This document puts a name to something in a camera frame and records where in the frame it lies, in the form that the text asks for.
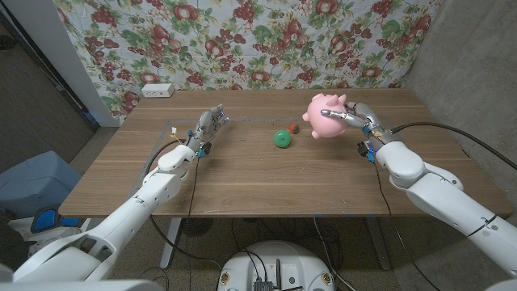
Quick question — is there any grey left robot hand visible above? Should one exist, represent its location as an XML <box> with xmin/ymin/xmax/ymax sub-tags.
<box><xmin>185</xmin><ymin>103</ymin><xmax>231</xmax><ymax>154</ymax></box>

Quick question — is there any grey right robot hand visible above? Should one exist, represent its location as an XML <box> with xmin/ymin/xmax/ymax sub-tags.
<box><xmin>320</xmin><ymin>100</ymin><xmax>399</xmax><ymax>151</ymax></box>

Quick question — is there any pink plastic piggy bank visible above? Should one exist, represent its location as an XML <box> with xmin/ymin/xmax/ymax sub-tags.
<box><xmin>301</xmin><ymin>92</ymin><xmax>349</xmax><ymax>141</ymax></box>

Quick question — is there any green ball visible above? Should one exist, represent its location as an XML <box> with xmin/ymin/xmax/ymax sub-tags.
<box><xmin>272</xmin><ymin>129</ymin><xmax>292</xmax><ymax>149</ymax></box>

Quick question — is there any white power strip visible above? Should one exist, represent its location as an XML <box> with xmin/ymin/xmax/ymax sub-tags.
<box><xmin>141</xmin><ymin>82</ymin><xmax>175</xmax><ymax>99</ymax></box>

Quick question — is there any fruit print backdrop cloth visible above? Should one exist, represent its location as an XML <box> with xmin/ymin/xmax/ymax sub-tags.
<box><xmin>52</xmin><ymin>0</ymin><xmax>443</xmax><ymax>124</ymax></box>

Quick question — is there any black round floor fan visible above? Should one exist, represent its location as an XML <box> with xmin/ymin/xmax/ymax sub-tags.
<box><xmin>180</xmin><ymin>217</ymin><xmax>214</xmax><ymax>238</ymax></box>

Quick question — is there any white metal table leg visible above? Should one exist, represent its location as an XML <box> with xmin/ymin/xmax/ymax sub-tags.
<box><xmin>159</xmin><ymin>217</ymin><xmax>183</xmax><ymax>270</ymax></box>

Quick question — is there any white robot torso base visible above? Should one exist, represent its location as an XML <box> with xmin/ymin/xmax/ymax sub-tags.
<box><xmin>216</xmin><ymin>240</ymin><xmax>335</xmax><ymax>291</ymax></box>

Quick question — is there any blue grey plastic bin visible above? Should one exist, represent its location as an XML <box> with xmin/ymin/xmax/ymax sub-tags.
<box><xmin>0</xmin><ymin>150</ymin><xmax>83</xmax><ymax>219</ymax></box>

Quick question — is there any blue black pad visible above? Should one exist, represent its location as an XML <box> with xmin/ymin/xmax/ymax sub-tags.
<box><xmin>30</xmin><ymin>206</ymin><xmax>86</xmax><ymax>235</ymax></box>

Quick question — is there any black bag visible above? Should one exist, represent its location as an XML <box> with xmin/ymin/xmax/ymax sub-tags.
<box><xmin>0</xmin><ymin>226</ymin><xmax>32</xmax><ymax>272</ymax></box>

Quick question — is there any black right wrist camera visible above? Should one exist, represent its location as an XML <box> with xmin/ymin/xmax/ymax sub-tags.
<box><xmin>357</xmin><ymin>141</ymin><xmax>376</xmax><ymax>162</ymax></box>

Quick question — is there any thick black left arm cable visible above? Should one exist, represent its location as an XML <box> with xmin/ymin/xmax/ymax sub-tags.
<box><xmin>143</xmin><ymin>138</ymin><xmax>224</xmax><ymax>270</ymax></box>

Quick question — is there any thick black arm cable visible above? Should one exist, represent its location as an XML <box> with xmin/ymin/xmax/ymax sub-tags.
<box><xmin>143</xmin><ymin>138</ymin><xmax>224</xmax><ymax>270</ymax></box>
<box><xmin>389</xmin><ymin>122</ymin><xmax>517</xmax><ymax>171</ymax></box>

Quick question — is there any thin black left wrist cable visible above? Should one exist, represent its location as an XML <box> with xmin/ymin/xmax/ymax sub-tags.
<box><xmin>185</xmin><ymin>157</ymin><xmax>201</xmax><ymax>291</ymax></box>

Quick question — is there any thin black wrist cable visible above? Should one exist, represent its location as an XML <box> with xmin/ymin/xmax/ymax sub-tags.
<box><xmin>185</xmin><ymin>157</ymin><xmax>201</xmax><ymax>291</ymax></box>
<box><xmin>371</xmin><ymin>160</ymin><xmax>442</xmax><ymax>291</ymax></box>

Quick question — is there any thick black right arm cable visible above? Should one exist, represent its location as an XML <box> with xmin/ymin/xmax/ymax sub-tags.
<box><xmin>389</xmin><ymin>122</ymin><xmax>517</xmax><ymax>171</ymax></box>

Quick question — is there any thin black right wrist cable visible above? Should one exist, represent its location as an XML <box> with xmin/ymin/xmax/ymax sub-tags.
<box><xmin>371</xmin><ymin>160</ymin><xmax>442</xmax><ymax>291</ymax></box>

